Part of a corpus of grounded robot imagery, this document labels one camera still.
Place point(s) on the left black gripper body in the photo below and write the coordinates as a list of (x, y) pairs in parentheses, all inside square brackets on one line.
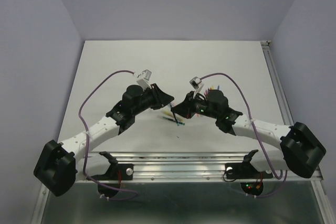
[(150, 100)]

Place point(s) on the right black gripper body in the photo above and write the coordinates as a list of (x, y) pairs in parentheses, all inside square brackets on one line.
[(197, 107)]

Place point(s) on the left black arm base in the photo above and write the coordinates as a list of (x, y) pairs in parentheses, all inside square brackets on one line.
[(108, 173)]

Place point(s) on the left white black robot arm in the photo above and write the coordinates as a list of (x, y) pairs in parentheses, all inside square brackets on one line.
[(62, 164)]

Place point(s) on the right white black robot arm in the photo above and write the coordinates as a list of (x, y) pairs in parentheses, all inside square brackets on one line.
[(296, 148)]

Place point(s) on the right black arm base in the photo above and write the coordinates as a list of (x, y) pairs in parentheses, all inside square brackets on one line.
[(245, 170)]

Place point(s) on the yellow pen on table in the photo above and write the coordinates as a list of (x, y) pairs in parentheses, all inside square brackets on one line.
[(168, 114)]

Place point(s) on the green tipped black pen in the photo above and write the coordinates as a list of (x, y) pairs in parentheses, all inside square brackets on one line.
[(173, 120)]

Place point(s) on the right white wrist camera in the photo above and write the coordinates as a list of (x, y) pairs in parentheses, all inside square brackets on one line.
[(197, 85)]

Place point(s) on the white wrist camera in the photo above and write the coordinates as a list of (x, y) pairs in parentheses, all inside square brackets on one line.
[(142, 78), (197, 85)]

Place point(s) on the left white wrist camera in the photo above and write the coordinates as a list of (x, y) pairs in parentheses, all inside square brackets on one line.
[(142, 78)]

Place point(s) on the aluminium rail frame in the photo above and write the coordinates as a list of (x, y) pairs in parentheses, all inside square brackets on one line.
[(188, 188)]

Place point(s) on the right side aluminium rail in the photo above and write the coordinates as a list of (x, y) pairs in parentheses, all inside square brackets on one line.
[(280, 95)]

